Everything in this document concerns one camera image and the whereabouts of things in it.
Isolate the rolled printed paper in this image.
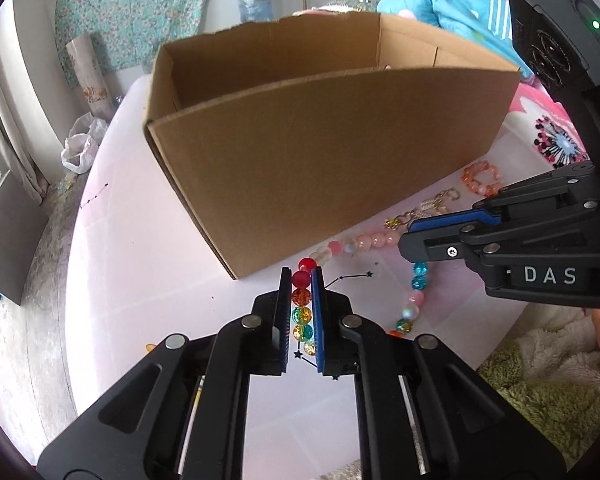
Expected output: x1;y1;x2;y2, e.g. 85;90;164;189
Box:
66;34;117;122

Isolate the dark grey board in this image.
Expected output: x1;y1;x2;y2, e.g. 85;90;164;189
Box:
0;170;51;307

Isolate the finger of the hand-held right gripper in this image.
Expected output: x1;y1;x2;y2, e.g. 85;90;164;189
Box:
398;199;600;267
407;161;600;234

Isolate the pink printed mat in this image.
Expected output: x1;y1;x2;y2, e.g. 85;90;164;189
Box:
67;75;567;480

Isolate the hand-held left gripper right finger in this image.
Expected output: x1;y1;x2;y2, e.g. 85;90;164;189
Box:
312;266;567;480

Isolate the white fluffy blanket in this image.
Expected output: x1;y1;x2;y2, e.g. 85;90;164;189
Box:
514;304;600;397

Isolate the blue striped garment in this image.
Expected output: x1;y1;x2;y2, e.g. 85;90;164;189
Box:
377;0;517;42

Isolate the gold chain with yellow flowers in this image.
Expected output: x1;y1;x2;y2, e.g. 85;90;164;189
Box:
385;214;417;232

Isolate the blue water bottle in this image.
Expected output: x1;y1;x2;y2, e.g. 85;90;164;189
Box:
236;0;274;24

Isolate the white plastic bag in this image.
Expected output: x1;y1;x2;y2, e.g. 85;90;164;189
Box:
61;112;111;176

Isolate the orange bead bracelet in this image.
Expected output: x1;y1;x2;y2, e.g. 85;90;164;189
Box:
461;160;503;198

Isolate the brown cardboard box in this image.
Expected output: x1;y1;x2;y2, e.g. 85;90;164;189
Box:
142;12;523;281

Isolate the teal floral cloth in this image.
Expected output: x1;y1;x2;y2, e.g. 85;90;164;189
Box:
55;0;227;87

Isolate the green fluffy blanket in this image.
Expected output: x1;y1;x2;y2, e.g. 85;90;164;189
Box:
479;337;600;463

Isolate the pink flower printed bedsheet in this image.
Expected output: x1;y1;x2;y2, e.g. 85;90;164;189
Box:
500;79;590;173

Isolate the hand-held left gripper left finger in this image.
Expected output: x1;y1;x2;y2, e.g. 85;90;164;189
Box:
37;267;292;480

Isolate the pale curtain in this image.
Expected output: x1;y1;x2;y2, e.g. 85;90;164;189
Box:
0;35;47;207

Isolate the multicolour glass bead necklace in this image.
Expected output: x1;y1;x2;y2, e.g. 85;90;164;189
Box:
291;232;428;357

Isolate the gold keychain with abacus charm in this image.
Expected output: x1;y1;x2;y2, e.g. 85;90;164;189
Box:
419;188;462;217

